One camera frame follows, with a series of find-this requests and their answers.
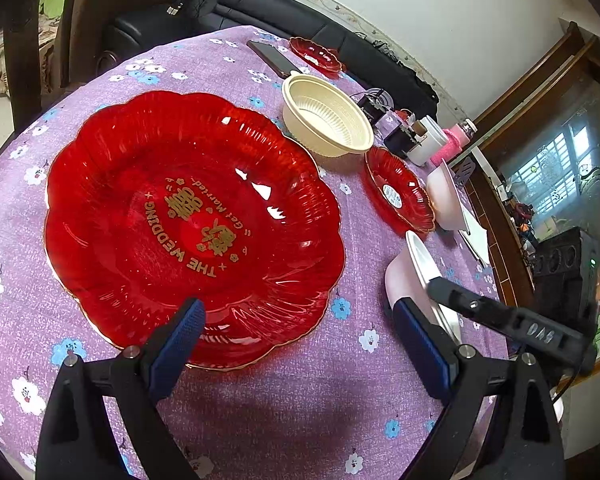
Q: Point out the large red scalloped plate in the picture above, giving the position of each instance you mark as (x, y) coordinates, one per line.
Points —
(190, 220)

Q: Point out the green pillow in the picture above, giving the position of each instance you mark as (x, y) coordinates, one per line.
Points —
(54, 0)

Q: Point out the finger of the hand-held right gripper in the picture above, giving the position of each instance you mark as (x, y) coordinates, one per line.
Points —
(467, 301)

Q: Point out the medium red scalloped plate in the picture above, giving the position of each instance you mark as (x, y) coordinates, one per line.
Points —
(397, 190)

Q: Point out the black speaker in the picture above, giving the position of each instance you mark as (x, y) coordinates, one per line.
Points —
(565, 270)

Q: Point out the purple floral tablecloth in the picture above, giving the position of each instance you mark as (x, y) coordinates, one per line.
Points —
(290, 410)

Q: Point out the pink and white bowl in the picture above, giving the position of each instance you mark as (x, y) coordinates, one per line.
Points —
(405, 275)
(447, 195)

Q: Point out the black smartphone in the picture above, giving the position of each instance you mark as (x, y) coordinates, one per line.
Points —
(275, 57)

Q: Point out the small red scalloped plate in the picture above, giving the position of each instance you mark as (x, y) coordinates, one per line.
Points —
(317, 54)

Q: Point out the dark wooden chair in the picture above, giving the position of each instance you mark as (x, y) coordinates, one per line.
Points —
(22, 60)

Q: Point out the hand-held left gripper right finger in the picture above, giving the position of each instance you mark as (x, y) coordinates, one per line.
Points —
(421, 352)

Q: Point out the black leather sofa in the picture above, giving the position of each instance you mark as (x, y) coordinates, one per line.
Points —
(260, 12)

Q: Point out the purple phone stand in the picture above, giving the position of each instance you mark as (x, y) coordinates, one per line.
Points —
(462, 170)

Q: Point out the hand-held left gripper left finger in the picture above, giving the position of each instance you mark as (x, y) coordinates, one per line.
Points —
(179, 346)

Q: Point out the pink water bottle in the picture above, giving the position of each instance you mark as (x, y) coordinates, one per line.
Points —
(452, 145)

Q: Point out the cream ribbed plastic bowl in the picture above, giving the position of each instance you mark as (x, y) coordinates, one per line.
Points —
(325, 110)

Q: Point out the white cup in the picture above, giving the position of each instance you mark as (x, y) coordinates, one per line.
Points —
(430, 140)

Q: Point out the patterned blanket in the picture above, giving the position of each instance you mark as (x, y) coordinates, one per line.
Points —
(0, 60)

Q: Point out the white notebook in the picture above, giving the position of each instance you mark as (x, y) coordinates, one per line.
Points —
(477, 237)

